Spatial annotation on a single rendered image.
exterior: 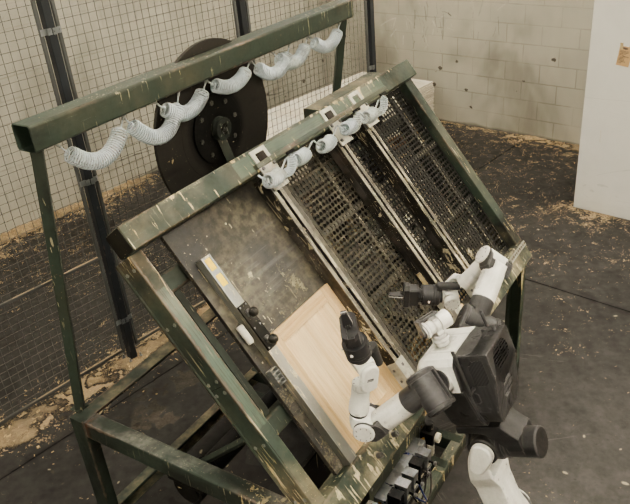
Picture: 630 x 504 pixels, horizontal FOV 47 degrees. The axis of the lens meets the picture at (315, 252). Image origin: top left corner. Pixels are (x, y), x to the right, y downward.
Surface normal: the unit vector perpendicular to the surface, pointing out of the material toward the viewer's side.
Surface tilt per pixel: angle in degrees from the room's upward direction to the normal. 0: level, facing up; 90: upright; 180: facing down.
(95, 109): 90
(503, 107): 90
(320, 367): 52
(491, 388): 90
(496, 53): 90
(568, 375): 0
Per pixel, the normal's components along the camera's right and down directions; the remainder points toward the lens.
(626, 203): -0.66, 0.40
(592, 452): -0.08, -0.87
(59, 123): 0.84, 0.20
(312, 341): 0.62, -0.38
